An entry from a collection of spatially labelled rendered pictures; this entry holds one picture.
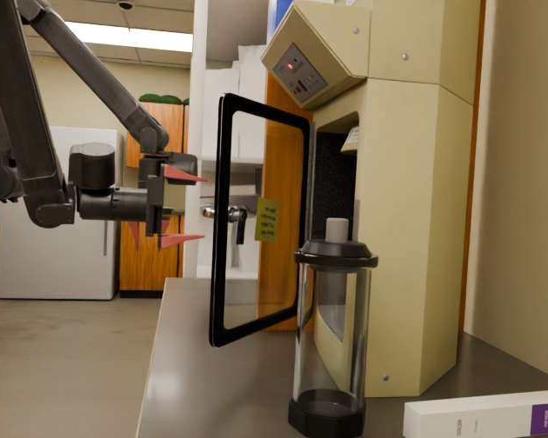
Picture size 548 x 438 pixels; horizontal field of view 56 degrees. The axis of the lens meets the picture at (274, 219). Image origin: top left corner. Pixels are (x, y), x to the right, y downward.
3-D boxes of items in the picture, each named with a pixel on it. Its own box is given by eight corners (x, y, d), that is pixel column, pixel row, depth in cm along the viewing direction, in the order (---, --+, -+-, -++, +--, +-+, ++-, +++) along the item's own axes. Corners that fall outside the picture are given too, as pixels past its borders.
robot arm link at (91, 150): (41, 199, 88) (36, 225, 81) (36, 136, 83) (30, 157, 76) (115, 199, 92) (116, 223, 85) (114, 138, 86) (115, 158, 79)
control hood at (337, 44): (312, 110, 106) (315, 61, 105) (368, 77, 74) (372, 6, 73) (257, 106, 104) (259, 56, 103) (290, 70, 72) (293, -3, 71)
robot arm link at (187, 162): (150, 130, 118) (140, 126, 110) (200, 133, 118) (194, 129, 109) (149, 182, 119) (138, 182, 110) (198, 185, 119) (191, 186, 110)
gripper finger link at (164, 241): (207, 208, 87) (150, 205, 85) (205, 250, 87) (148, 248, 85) (204, 207, 93) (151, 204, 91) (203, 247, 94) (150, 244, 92)
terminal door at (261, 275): (300, 315, 106) (310, 119, 104) (211, 350, 80) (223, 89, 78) (297, 314, 107) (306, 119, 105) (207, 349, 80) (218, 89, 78)
